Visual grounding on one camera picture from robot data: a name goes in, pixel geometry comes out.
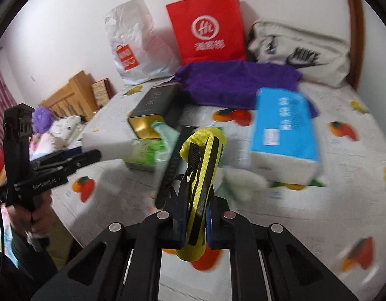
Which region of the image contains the person's dark sleeve forearm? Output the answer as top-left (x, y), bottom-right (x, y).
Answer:
top-left (0, 231), bottom-right (58, 300)

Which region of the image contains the red Haidilao paper bag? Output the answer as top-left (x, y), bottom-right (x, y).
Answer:
top-left (166, 0), bottom-right (246, 64)

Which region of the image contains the white sponge block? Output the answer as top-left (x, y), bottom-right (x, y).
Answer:
top-left (81, 130), bottom-right (133, 161)

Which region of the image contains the wooden headboard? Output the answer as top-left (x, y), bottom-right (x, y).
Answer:
top-left (39, 71), bottom-right (98, 122)

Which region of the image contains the dark green gold tin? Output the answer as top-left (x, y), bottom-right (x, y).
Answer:
top-left (128, 82), bottom-right (184, 139)

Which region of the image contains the mint green cloth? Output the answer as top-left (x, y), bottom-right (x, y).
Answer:
top-left (151, 121), bottom-right (179, 165)

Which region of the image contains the blue tissue pack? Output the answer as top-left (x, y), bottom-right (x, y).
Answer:
top-left (249, 88), bottom-right (319, 186)

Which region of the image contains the green wet wipes pack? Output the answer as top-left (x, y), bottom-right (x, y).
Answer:
top-left (123, 139), bottom-right (168, 172)

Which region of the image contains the black strap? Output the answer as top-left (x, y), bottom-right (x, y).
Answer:
top-left (154, 125), bottom-right (199, 210)

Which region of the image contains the white spotted plush pillow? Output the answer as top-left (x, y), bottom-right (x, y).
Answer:
top-left (49, 116), bottom-right (81, 141)

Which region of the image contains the purple towel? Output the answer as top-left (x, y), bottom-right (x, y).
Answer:
top-left (175, 60), bottom-right (303, 110)

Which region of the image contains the brown wooden door frame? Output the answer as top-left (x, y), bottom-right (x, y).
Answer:
top-left (346, 0), bottom-right (365, 90)

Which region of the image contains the white Miniso plastic bag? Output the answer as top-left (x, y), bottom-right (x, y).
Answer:
top-left (104, 0), bottom-right (180, 85)

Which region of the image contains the purple plush toy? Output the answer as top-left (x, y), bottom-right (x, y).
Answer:
top-left (32, 107), bottom-right (55, 134)

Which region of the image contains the person's left hand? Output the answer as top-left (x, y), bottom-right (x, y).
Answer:
top-left (7, 190), bottom-right (53, 237)

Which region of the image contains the white tissue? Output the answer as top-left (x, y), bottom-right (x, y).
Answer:
top-left (213, 167), bottom-right (269, 202)

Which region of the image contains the fruit pattern tablecloth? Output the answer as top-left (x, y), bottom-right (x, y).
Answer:
top-left (53, 82), bottom-right (386, 300)

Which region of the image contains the brown framed picture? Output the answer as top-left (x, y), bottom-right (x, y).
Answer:
top-left (92, 78), bottom-right (115, 109)

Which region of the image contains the grey Nike pouch bag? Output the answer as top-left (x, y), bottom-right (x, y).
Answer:
top-left (248, 20), bottom-right (350, 88)

